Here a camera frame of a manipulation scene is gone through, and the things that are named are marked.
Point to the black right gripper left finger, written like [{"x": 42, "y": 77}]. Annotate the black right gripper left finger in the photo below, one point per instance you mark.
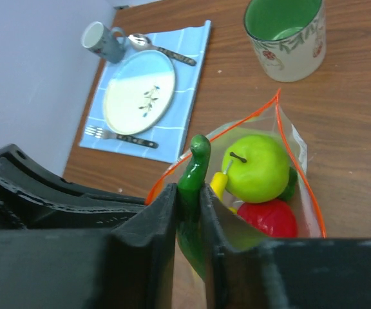
[{"x": 130, "y": 266}]

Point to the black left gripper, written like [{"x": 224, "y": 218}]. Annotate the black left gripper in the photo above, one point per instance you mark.
[{"x": 32, "y": 197}]

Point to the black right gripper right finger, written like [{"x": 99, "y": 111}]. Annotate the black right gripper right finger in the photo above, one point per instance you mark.
[{"x": 245, "y": 270}]

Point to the red pomegranate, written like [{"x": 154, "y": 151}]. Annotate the red pomegranate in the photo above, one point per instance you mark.
[{"x": 274, "y": 218}]

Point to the green chili pepper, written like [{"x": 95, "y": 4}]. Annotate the green chili pepper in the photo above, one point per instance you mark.
[{"x": 188, "y": 202}]

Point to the yellow banana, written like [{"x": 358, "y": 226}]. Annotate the yellow banana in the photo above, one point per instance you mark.
[{"x": 219, "y": 181}]

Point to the green apple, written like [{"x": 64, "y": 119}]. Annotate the green apple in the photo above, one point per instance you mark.
[{"x": 258, "y": 168}]

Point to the clear orange-trimmed zip bag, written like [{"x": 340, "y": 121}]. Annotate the clear orange-trimmed zip bag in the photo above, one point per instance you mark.
[{"x": 188, "y": 288}]

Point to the green bell pepper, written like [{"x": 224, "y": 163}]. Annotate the green bell pepper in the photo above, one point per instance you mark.
[{"x": 288, "y": 193}]

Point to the blue cream plate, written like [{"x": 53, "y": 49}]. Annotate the blue cream plate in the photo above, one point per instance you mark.
[{"x": 139, "y": 93}]

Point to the small grey-blue mug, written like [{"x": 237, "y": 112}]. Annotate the small grey-blue mug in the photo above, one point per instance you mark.
[{"x": 108, "y": 44}]

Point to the light blue placemat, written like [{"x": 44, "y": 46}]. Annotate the light blue placemat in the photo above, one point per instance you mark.
[{"x": 171, "y": 130}]

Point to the green-lined floral mug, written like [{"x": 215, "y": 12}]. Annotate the green-lined floral mug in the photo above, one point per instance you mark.
[{"x": 288, "y": 36}]

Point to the fork with dark handle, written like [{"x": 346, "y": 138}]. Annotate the fork with dark handle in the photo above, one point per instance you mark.
[{"x": 105, "y": 134}]

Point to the spoon with dark handle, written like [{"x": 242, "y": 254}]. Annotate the spoon with dark handle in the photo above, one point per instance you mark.
[{"x": 141, "y": 42}]

